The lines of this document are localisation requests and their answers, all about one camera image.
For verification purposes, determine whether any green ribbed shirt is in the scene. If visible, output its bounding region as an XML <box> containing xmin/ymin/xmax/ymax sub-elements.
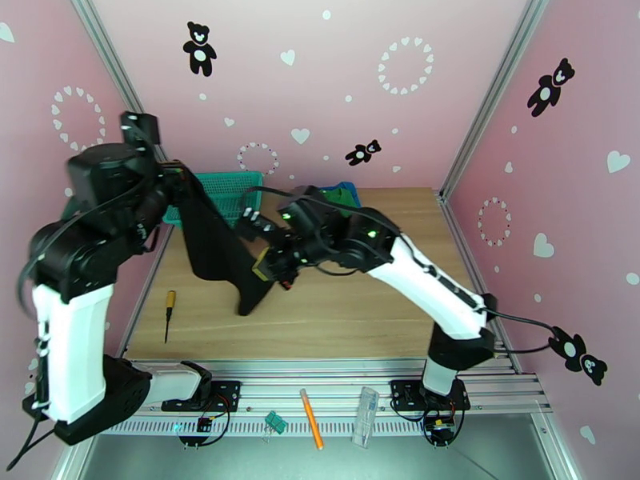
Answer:
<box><xmin>319</xmin><ymin>187</ymin><xmax>360</xmax><ymax>209</ymax></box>

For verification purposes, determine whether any black garment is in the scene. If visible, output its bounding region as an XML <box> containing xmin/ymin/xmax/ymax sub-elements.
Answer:
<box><xmin>177</xmin><ymin>161</ymin><xmax>282</xmax><ymax>317</ymax></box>

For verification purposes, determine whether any blue t-shirt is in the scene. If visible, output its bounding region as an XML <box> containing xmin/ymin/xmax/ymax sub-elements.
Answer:
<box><xmin>334</xmin><ymin>181</ymin><xmax>362</xmax><ymax>209</ymax></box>

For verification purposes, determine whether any teal plastic laundry basket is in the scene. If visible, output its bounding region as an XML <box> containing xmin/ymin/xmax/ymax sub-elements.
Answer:
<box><xmin>162</xmin><ymin>171</ymin><xmax>265</xmax><ymax>230</ymax></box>

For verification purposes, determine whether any green binder clip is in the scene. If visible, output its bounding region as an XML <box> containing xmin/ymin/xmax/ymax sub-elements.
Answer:
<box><xmin>262</xmin><ymin>410</ymin><xmax>287</xmax><ymax>443</ymax></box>

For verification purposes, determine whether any orange pen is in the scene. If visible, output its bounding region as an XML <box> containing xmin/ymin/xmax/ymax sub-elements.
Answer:
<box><xmin>299</xmin><ymin>388</ymin><xmax>325</xmax><ymax>450</ymax></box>

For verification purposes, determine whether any clear plastic case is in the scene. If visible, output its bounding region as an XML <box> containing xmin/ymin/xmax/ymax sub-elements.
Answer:
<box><xmin>351</xmin><ymin>386</ymin><xmax>379</xmax><ymax>449</ymax></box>

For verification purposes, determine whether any yellow black power connector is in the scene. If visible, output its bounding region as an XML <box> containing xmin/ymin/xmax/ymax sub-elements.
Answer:
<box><xmin>425</xmin><ymin>412</ymin><xmax>457</xmax><ymax>447</ymax></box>

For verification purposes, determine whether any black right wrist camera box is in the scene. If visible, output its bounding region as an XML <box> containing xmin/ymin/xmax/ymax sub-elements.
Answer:
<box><xmin>238</xmin><ymin>207</ymin><xmax>276</xmax><ymax>241</ymax></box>

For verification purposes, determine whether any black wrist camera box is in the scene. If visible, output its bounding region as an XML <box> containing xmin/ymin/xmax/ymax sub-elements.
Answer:
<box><xmin>121</xmin><ymin>111</ymin><xmax>162</xmax><ymax>146</ymax></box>
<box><xmin>238</xmin><ymin>207</ymin><xmax>276</xmax><ymax>241</ymax></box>

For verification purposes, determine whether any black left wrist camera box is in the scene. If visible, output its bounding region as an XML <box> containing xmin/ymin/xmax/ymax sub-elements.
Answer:
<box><xmin>121</xmin><ymin>111</ymin><xmax>162</xmax><ymax>146</ymax></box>

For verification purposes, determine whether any yellow handled screwdriver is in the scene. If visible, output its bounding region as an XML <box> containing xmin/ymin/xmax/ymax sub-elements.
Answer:
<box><xmin>163</xmin><ymin>290</ymin><xmax>178</xmax><ymax>345</ymax></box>

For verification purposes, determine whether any aluminium rail base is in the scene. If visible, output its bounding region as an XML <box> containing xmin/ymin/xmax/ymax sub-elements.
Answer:
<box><xmin>87</xmin><ymin>358</ymin><xmax>554</xmax><ymax>417</ymax></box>

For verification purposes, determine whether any aluminium frame post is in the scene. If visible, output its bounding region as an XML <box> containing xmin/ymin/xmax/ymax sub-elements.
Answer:
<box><xmin>67</xmin><ymin>0</ymin><xmax>176</xmax><ymax>167</ymax></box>
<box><xmin>439</xmin><ymin>0</ymin><xmax>554</xmax><ymax>200</ymax></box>

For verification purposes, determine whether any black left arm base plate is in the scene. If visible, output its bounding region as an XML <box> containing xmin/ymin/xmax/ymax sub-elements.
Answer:
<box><xmin>161</xmin><ymin>379</ymin><xmax>242</xmax><ymax>413</ymax></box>

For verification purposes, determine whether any slotted grey cable duct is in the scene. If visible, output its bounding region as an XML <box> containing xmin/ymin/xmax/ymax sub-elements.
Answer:
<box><xmin>94</xmin><ymin>415</ymin><xmax>549</xmax><ymax>438</ymax></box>

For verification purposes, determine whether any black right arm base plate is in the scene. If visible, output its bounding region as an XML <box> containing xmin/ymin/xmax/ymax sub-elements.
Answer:
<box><xmin>390</xmin><ymin>378</ymin><xmax>472</xmax><ymax>413</ymax></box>

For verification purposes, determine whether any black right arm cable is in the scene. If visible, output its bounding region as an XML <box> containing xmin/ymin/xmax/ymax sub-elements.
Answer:
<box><xmin>242</xmin><ymin>186</ymin><xmax>563</xmax><ymax>354</ymax></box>

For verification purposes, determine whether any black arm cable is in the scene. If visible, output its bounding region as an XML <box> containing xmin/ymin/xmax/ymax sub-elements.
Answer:
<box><xmin>242</xmin><ymin>186</ymin><xmax>563</xmax><ymax>354</ymax></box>
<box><xmin>7</xmin><ymin>213</ymin><xmax>76</xmax><ymax>470</ymax></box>

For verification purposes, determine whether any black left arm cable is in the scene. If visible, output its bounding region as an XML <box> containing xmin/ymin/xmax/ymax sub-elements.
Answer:
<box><xmin>7</xmin><ymin>213</ymin><xmax>76</xmax><ymax>470</ymax></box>

